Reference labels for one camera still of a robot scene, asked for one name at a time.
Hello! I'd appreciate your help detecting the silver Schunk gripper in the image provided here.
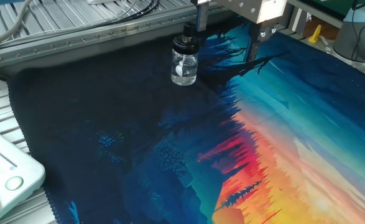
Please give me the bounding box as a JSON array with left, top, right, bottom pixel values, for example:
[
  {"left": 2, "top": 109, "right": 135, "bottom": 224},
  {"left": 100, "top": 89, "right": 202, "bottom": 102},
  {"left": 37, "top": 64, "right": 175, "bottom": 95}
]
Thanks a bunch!
[{"left": 196, "top": 0, "right": 288, "bottom": 63}]

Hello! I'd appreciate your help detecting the black jar lid with knob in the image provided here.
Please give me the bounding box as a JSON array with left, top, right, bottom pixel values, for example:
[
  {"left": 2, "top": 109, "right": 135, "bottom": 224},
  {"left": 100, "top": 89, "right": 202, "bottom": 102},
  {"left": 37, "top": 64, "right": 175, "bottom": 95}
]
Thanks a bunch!
[{"left": 172, "top": 21, "right": 200, "bottom": 55}]

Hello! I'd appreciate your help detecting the clear glass jar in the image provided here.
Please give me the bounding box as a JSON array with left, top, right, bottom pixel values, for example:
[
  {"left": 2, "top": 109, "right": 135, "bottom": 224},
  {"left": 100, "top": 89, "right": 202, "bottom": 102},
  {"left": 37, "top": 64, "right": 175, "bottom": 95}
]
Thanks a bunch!
[{"left": 170, "top": 48, "right": 199, "bottom": 87}]

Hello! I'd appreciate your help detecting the white spoon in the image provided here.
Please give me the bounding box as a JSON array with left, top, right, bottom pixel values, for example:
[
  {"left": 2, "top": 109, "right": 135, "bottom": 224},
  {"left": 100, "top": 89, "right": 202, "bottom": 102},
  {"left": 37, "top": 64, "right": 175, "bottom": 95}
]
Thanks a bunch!
[{"left": 175, "top": 58, "right": 186, "bottom": 77}]

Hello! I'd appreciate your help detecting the yellow plastic piece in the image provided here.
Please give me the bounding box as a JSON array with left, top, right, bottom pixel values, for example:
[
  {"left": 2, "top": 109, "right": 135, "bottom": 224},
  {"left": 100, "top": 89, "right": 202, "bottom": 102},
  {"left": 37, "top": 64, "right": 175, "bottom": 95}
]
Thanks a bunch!
[{"left": 308, "top": 24, "right": 323, "bottom": 44}]

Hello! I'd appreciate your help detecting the colourful landscape print mat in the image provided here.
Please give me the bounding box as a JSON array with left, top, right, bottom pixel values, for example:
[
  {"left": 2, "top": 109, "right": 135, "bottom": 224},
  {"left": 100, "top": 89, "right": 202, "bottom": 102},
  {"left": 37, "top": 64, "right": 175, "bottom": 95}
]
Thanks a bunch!
[{"left": 7, "top": 14, "right": 365, "bottom": 224}]

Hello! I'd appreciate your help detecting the white teach pendant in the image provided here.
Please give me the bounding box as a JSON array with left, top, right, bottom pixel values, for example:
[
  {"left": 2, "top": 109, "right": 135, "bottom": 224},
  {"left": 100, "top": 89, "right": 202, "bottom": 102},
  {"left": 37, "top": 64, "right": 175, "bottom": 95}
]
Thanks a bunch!
[{"left": 0, "top": 122, "right": 47, "bottom": 224}]

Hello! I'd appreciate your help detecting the aluminium frame bar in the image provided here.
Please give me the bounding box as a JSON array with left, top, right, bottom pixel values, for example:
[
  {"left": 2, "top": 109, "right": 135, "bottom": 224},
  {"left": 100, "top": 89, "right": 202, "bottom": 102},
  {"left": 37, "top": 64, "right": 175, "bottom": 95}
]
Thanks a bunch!
[{"left": 286, "top": 0, "right": 344, "bottom": 35}]

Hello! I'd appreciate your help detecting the aluminium table rail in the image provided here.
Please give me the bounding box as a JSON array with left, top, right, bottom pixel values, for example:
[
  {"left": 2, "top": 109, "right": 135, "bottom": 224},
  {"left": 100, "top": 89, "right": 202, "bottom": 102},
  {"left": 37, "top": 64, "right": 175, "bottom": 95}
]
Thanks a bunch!
[{"left": 0, "top": 1, "right": 242, "bottom": 74}]

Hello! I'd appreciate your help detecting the thick grey cable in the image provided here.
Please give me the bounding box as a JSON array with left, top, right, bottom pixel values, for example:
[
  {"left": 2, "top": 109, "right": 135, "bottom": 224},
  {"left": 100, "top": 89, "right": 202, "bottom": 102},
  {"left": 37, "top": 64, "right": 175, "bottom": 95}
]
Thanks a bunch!
[{"left": 0, "top": 0, "right": 34, "bottom": 50}]

